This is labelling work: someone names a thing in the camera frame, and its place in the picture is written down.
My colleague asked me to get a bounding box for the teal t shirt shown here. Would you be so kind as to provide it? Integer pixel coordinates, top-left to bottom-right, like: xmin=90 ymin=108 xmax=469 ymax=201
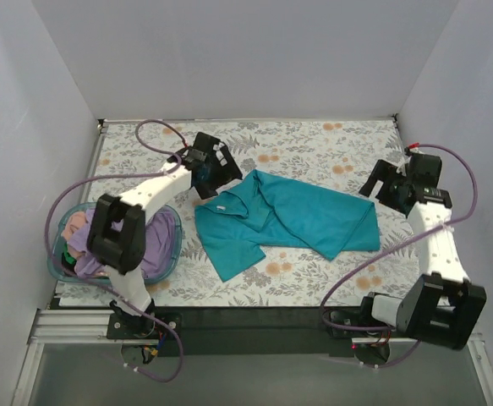
xmin=194 ymin=170 xmax=381 ymax=282

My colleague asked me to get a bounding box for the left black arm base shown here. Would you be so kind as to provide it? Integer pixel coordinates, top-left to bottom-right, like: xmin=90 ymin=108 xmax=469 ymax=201
xmin=105 ymin=308 xmax=182 ymax=365

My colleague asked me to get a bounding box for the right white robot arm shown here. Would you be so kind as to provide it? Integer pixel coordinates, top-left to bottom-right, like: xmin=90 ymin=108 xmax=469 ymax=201
xmin=358 ymin=146 xmax=486 ymax=350

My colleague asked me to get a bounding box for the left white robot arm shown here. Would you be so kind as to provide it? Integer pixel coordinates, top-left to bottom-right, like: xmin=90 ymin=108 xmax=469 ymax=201
xmin=87 ymin=132 xmax=243 ymax=338

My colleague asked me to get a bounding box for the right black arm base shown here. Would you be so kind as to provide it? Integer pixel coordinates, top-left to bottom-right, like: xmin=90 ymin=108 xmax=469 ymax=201
xmin=326 ymin=309 xmax=392 ymax=366

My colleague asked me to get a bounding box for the lavender t shirt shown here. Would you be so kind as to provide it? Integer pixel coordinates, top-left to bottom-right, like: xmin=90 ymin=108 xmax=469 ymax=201
xmin=75 ymin=207 xmax=178 ymax=279

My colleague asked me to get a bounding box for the pink garment in basket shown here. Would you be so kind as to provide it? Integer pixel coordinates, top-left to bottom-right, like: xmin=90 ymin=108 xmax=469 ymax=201
xmin=61 ymin=211 xmax=88 ymax=260

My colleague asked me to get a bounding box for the clear blue plastic basket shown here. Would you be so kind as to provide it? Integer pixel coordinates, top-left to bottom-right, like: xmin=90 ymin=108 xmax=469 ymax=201
xmin=47 ymin=202 xmax=182 ymax=285

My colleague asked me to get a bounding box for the green black garment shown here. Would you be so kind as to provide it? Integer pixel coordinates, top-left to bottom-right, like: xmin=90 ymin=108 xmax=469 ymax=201
xmin=61 ymin=243 xmax=77 ymax=275

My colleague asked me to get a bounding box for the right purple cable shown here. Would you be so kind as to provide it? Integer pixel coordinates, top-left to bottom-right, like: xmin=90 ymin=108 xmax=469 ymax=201
xmin=320 ymin=143 xmax=479 ymax=369

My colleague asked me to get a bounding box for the purple cable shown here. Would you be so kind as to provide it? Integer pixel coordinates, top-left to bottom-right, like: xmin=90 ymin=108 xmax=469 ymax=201
xmin=320 ymin=143 xmax=479 ymax=369
xmin=45 ymin=119 xmax=188 ymax=384

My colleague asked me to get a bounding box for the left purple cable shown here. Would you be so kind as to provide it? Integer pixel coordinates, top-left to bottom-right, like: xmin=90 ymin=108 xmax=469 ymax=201
xmin=45 ymin=119 xmax=188 ymax=384

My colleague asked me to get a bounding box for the aluminium frame rail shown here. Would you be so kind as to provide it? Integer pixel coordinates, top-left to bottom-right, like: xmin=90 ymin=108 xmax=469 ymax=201
xmin=15 ymin=308 xmax=116 ymax=406

